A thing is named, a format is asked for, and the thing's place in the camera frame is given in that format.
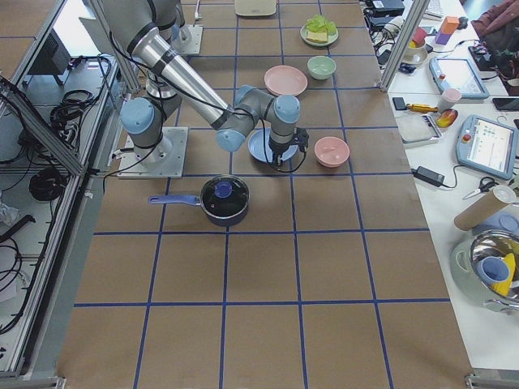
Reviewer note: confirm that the blue pot with lid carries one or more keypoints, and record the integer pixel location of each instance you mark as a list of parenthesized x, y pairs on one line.
[(224, 199)]

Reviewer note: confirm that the steel mixing bowl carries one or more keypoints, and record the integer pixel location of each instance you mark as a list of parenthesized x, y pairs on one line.
[(500, 297)]

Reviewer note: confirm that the green lettuce leaf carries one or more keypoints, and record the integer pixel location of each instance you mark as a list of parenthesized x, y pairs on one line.
[(319, 23)]

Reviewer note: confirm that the cream toaster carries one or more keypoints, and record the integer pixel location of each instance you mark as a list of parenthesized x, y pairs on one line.
[(255, 8)]

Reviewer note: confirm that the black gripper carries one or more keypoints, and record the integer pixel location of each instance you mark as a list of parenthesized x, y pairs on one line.
[(279, 149)]

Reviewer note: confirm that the kitchen scale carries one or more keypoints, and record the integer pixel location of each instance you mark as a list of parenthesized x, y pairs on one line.
[(418, 130)]

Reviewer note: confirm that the green bowl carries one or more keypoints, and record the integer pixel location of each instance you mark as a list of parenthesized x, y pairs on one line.
[(321, 67)]

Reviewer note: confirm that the scissors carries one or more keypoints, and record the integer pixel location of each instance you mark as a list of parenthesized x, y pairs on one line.
[(484, 186)]

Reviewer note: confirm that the teach pendant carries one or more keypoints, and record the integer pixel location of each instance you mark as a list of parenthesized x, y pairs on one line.
[(487, 146), (460, 74)]

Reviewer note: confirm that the blue cup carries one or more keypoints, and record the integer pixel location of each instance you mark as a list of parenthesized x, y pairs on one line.
[(492, 270)]

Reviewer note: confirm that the black power adapter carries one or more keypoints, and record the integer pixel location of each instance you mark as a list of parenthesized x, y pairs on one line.
[(429, 176)]

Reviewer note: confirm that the blue plate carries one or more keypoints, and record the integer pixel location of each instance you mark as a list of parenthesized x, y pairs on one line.
[(258, 145)]

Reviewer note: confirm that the green plate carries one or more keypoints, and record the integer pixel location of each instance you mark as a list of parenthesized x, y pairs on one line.
[(331, 38)]

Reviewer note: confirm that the pink plate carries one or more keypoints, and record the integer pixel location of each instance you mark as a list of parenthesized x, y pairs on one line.
[(285, 80)]

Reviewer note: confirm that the pink bowl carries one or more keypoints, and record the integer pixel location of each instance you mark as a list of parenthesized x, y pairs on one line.
[(331, 151)]

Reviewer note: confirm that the teach pendant near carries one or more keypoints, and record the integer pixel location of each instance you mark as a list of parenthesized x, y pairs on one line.
[(487, 146)]

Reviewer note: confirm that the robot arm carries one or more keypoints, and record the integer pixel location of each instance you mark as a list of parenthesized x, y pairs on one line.
[(171, 21), (144, 30)]

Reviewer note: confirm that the bread slice on plate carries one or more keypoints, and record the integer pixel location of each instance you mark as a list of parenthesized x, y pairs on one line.
[(317, 37)]

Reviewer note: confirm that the cardboard tube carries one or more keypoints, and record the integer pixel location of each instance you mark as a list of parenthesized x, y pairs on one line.
[(492, 202)]

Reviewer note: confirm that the aluminium frame post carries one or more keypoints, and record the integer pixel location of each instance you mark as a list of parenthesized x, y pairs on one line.
[(412, 19)]

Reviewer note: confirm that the teach pendant far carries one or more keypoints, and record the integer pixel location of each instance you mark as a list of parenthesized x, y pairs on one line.
[(460, 74)]

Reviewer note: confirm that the white cup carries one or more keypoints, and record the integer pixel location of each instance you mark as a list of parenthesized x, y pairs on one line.
[(448, 98)]

